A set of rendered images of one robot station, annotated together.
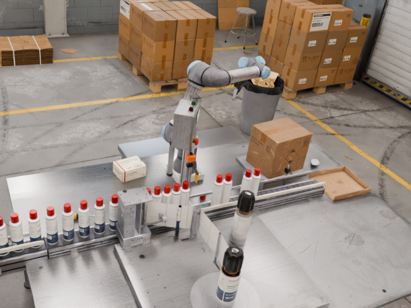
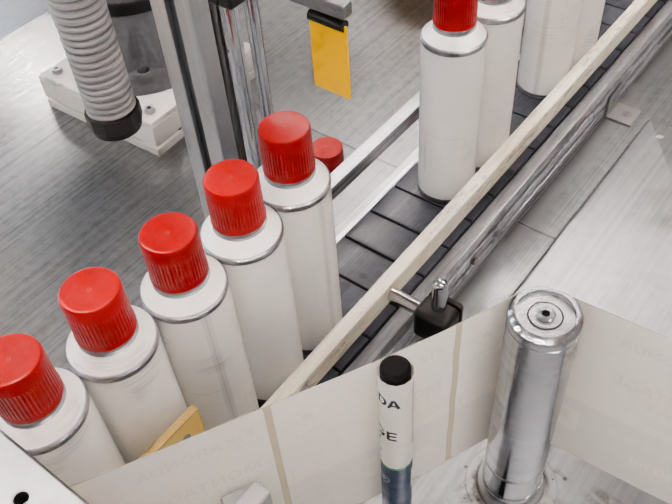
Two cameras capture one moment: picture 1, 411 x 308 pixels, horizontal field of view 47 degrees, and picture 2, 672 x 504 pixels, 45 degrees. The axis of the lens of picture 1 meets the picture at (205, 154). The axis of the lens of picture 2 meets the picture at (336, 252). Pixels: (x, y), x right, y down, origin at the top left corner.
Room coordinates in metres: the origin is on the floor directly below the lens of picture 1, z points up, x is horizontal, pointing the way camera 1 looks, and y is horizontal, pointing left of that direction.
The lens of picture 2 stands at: (1.58, 0.18, 1.40)
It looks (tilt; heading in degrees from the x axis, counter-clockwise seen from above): 48 degrees down; 342
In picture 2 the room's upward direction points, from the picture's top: 5 degrees counter-clockwise
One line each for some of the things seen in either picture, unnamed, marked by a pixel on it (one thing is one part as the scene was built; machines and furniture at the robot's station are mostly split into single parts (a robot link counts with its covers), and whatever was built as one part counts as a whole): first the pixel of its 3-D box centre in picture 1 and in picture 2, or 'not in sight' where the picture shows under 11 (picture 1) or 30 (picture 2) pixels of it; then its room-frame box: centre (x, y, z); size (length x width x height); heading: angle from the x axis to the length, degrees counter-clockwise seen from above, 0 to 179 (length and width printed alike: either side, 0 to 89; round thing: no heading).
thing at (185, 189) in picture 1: (183, 198); (299, 240); (1.97, 0.08, 0.98); 0.05 x 0.05 x 0.20
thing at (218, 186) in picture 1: (217, 191); (450, 94); (2.07, -0.09, 0.98); 0.05 x 0.05 x 0.20
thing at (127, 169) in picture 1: (129, 168); not in sight; (2.33, 0.44, 0.87); 0.16 x 0.12 x 0.07; 130
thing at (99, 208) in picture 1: (99, 215); not in sight; (1.74, 0.47, 0.98); 0.05 x 0.05 x 0.20
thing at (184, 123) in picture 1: (185, 124); not in sight; (2.04, 0.12, 1.38); 0.17 x 0.10 x 0.19; 175
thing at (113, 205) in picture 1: (114, 212); not in sight; (1.77, 0.40, 0.98); 0.05 x 0.05 x 0.20
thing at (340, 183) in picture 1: (339, 182); not in sight; (2.53, -0.88, 0.85); 0.30 x 0.26 x 0.04; 120
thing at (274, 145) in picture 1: (278, 147); not in sight; (2.63, -0.46, 0.99); 0.30 x 0.24 x 0.27; 128
